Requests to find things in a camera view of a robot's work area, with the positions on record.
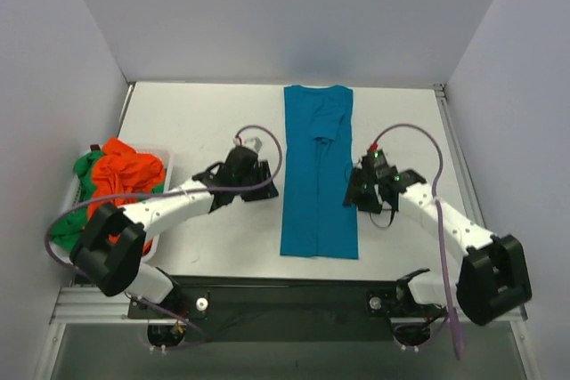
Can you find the green t shirt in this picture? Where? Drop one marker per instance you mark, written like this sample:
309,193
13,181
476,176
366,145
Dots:
67,231

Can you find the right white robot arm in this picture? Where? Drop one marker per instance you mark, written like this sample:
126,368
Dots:
493,277

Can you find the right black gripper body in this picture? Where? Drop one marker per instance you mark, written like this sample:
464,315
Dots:
359,190

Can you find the teal blue t shirt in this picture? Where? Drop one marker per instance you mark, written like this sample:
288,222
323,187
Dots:
318,126

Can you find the orange t shirt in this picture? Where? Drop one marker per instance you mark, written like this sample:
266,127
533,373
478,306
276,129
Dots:
121,169

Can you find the right side aluminium rail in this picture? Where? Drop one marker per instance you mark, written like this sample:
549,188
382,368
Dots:
467,189

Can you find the aluminium frame rail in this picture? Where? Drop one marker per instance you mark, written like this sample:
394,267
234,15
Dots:
88,305

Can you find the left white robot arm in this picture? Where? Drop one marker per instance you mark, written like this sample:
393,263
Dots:
110,249

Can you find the white plastic laundry basket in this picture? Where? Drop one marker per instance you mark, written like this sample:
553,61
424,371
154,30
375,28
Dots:
164,155

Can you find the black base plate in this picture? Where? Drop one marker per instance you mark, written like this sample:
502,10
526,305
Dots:
252,310

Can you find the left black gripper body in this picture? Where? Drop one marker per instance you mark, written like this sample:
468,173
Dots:
260,181

